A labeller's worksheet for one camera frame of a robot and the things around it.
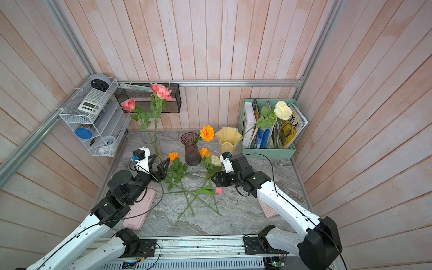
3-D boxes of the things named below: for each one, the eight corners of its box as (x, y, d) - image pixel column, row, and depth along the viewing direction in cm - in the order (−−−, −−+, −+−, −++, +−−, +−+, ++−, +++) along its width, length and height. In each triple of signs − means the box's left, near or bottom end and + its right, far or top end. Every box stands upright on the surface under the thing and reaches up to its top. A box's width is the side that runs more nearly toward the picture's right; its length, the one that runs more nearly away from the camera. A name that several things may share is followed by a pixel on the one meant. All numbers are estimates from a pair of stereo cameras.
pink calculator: (267, 219, 84) (268, 218, 82) (256, 201, 90) (257, 199, 88) (276, 215, 85) (278, 213, 83) (265, 197, 91) (266, 195, 89)
